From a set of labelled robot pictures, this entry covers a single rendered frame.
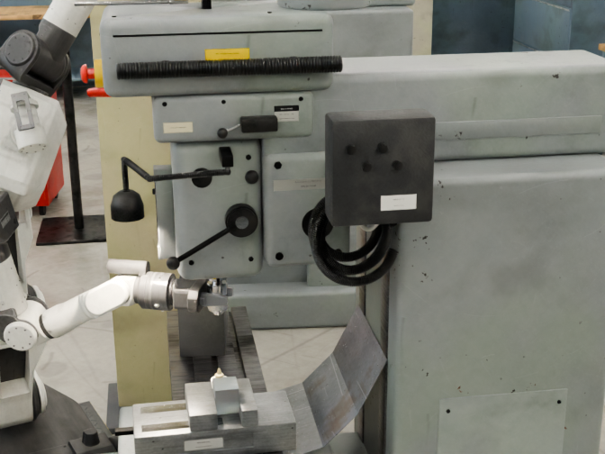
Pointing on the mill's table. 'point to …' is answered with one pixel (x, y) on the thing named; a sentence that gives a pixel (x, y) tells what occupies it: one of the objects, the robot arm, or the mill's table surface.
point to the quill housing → (216, 209)
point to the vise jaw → (201, 406)
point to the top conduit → (229, 68)
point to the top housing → (212, 45)
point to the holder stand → (202, 332)
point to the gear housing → (230, 115)
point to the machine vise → (159, 416)
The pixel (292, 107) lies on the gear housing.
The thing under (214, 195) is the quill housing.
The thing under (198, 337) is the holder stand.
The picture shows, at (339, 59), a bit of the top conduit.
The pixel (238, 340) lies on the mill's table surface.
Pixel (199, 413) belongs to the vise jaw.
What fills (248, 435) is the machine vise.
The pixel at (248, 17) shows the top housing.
